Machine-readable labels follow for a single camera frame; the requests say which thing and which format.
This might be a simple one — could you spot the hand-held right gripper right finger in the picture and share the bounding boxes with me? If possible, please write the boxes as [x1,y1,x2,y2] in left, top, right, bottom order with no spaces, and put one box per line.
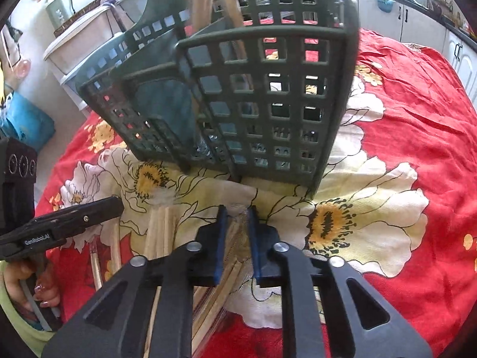
[248,206,435,358]

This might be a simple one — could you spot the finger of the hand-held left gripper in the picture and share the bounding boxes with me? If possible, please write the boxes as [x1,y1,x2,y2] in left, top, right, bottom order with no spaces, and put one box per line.
[35,196,124,247]

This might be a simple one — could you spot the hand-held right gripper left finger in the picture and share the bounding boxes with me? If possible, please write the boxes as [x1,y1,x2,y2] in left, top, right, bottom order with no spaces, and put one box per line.
[41,205,229,358]

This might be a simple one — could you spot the pile of wooden chopsticks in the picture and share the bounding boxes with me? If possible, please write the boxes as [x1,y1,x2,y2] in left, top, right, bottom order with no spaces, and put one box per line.
[89,203,258,358]

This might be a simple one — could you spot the person's left hand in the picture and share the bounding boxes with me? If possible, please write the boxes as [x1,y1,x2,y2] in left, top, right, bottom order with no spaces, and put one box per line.
[5,259,61,319]

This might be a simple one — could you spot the blue plastic bag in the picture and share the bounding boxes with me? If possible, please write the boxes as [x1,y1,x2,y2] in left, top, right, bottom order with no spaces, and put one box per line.
[0,91,56,143]

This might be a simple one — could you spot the pink translucent plastic object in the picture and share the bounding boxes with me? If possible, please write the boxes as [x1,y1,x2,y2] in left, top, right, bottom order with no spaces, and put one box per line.
[0,26,31,80]

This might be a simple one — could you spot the pastel plastic drawer tower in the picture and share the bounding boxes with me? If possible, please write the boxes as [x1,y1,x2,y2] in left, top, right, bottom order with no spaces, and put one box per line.
[43,7,125,116]
[112,0,157,27]

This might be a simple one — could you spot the woven wicker basket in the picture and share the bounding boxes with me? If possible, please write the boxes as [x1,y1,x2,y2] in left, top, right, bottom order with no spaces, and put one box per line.
[53,0,103,38]

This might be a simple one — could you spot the red floral blanket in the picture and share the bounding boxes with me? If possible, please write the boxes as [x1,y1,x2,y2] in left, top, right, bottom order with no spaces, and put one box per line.
[35,26,477,358]

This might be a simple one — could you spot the white kitchen base cabinets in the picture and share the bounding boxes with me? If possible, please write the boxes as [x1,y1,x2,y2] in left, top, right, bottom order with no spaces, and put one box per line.
[350,0,477,105]

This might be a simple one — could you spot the black kitchen countertop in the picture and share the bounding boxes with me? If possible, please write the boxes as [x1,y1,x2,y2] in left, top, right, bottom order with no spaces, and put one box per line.
[291,0,477,41]

